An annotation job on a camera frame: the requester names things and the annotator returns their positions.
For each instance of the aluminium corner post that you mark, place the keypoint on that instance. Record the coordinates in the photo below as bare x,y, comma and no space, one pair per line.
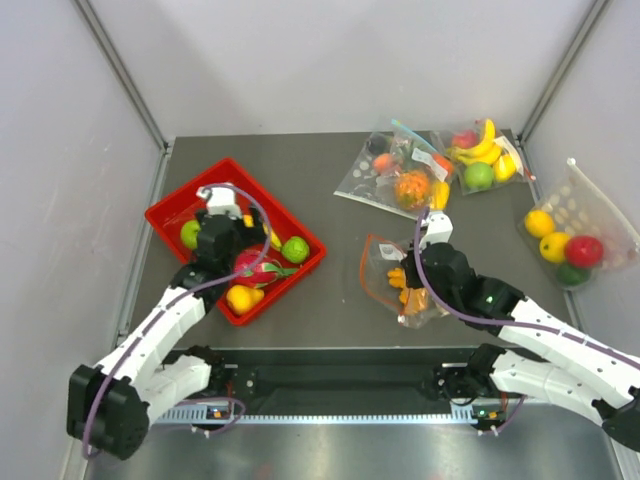
117,65
586,27

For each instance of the zip bag with red zipper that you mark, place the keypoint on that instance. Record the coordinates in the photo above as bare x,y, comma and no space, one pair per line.
382,277

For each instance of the orange tomato toy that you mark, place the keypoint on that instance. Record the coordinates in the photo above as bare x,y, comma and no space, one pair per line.
444,163

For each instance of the aluminium corner post right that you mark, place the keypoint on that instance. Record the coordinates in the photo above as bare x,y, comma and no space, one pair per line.
586,27

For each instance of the dark green avocado toy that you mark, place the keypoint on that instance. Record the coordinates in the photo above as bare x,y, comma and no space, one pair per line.
569,275

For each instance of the yellow lemon left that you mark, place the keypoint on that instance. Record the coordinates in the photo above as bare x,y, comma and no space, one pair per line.
539,224

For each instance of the yellow banana bunch in bag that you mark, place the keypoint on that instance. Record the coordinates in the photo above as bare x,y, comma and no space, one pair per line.
486,151

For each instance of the yellow orange with green stem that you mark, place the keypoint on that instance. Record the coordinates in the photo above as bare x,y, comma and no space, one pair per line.
552,247

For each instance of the yellow fruit in tray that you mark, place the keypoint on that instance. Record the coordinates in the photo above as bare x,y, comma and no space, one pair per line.
241,299

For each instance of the orange pineapple toy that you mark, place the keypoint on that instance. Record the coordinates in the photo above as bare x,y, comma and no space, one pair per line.
412,190

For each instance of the green apple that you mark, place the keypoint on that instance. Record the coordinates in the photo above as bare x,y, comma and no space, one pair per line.
479,176
188,234

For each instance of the zip bag with bananas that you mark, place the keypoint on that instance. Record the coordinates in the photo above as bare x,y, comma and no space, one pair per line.
508,147

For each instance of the zip bag with blue zipper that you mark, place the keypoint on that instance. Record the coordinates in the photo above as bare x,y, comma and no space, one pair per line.
414,151

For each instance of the yellow lemon in banana bag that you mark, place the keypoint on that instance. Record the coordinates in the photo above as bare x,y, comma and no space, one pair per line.
504,169

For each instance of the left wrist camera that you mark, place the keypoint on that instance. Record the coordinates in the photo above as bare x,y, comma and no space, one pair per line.
220,199

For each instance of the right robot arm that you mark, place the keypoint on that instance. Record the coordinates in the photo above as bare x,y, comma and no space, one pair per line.
571,370

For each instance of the red plastic tray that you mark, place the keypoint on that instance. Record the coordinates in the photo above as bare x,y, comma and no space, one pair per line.
168,215

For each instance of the red peach toy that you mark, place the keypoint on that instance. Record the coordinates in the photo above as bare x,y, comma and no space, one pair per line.
465,139

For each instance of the pink dragon fruit toy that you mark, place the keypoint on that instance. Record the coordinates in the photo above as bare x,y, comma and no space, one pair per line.
259,275

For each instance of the aluminium corner post left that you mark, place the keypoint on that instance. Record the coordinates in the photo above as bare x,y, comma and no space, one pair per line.
117,65

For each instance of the green apple in banana bag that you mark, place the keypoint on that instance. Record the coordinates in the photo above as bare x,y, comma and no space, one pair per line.
479,176

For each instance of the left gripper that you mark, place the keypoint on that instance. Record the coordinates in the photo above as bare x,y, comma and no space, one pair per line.
252,236

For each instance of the orange persimmon toy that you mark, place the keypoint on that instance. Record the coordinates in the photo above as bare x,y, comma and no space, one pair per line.
383,163

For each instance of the red apple in dotted bag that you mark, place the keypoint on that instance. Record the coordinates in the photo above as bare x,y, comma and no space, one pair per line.
584,251

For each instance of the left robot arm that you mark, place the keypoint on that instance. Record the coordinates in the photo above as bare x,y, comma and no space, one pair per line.
112,405

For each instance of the dotted zip bag with lemons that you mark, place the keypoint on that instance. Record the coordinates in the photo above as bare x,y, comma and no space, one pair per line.
579,207

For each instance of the orange mandarin cluster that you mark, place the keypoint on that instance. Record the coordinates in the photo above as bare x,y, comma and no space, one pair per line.
406,301

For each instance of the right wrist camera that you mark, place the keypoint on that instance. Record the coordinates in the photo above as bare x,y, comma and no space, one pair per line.
435,228

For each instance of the white slotted cable duct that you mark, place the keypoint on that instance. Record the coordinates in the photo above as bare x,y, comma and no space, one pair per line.
213,415

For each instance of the dotted flat zip bag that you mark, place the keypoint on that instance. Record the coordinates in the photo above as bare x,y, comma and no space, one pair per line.
363,184

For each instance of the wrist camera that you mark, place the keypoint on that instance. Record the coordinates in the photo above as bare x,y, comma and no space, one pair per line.
220,199
435,228

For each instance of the yellow mango in blue-zip bag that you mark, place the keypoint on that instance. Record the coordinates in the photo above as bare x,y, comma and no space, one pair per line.
440,193

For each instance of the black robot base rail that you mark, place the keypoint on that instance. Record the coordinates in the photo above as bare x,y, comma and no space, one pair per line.
351,380

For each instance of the banana bunch in tray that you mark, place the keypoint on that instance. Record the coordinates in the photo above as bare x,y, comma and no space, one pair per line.
274,240

